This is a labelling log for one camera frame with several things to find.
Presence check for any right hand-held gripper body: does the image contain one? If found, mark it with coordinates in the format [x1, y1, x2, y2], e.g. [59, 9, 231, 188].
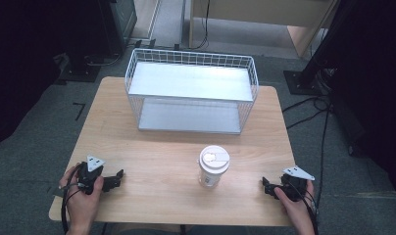
[279, 165, 316, 203]

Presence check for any black hanging cable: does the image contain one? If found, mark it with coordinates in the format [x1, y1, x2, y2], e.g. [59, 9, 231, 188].
[189, 0, 211, 51]

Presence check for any black floor cable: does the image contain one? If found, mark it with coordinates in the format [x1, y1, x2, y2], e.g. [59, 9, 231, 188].
[281, 94, 333, 205]

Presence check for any dark cabinet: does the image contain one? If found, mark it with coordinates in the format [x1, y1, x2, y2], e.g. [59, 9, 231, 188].
[97, 0, 138, 58]

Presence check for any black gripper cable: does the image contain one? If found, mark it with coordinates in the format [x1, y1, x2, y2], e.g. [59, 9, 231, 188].
[292, 181, 320, 235]
[60, 163, 86, 235]

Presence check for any white lidded paper cup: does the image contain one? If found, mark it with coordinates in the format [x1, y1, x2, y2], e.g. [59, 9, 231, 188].
[197, 144, 231, 189]

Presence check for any white wire shelf rack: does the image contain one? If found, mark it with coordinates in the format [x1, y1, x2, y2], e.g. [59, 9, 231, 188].
[124, 47, 260, 136]

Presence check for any person's left hand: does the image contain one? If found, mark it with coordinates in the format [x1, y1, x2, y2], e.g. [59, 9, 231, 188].
[58, 163, 105, 230]

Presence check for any dark curtain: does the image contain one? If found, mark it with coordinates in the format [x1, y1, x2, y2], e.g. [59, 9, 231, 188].
[308, 0, 396, 210]
[0, 0, 104, 149]

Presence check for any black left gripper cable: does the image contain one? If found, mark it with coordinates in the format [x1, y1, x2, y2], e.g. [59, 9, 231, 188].
[60, 163, 86, 235]

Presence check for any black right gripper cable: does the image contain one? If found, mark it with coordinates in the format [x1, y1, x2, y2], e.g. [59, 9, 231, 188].
[292, 181, 320, 235]

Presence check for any black stand base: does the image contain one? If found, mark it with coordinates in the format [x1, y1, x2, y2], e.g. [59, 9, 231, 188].
[282, 70, 329, 97]
[54, 53, 103, 84]

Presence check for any person's right hand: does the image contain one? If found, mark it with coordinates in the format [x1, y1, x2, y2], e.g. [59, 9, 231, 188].
[272, 180, 316, 229]

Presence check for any light wooden furniture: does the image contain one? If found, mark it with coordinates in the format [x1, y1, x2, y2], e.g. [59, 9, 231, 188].
[188, 0, 339, 59]

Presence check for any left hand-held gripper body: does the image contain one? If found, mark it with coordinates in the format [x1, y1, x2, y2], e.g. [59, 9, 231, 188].
[75, 155, 107, 196]

